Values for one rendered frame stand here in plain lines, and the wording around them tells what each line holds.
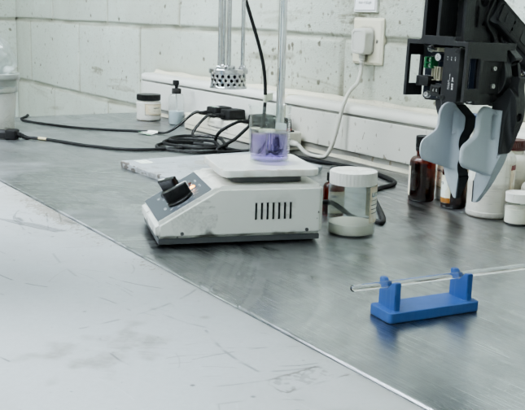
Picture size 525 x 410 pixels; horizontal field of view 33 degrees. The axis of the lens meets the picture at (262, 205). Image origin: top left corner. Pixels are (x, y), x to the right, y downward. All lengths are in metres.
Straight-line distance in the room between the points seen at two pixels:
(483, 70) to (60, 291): 0.44
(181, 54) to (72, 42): 0.74
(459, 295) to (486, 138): 0.15
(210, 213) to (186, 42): 1.30
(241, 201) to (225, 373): 0.39
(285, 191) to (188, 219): 0.12
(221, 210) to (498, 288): 0.32
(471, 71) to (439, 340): 0.24
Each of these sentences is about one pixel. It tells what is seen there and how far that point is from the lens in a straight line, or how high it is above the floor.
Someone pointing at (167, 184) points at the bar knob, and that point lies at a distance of 1.10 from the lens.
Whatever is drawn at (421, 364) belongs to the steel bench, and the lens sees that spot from 0.72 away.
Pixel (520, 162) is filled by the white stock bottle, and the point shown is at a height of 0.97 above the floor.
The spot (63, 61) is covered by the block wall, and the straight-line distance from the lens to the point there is 3.07.
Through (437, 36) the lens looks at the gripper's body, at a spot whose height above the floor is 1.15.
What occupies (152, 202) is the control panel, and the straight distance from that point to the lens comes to 1.11.
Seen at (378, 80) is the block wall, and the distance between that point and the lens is 1.68.
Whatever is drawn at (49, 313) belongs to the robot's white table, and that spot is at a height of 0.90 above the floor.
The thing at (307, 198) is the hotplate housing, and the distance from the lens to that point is 1.05.
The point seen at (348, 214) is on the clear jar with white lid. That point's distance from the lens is 1.09.
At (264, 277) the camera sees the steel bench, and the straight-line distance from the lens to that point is 0.92.
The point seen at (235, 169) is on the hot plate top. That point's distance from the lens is 1.03.
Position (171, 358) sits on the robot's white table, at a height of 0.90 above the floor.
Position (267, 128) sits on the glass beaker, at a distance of 1.06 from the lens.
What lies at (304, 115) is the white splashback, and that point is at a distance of 1.80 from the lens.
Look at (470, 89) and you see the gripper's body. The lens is 0.81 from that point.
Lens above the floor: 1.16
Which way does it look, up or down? 12 degrees down
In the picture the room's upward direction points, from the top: 2 degrees clockwise
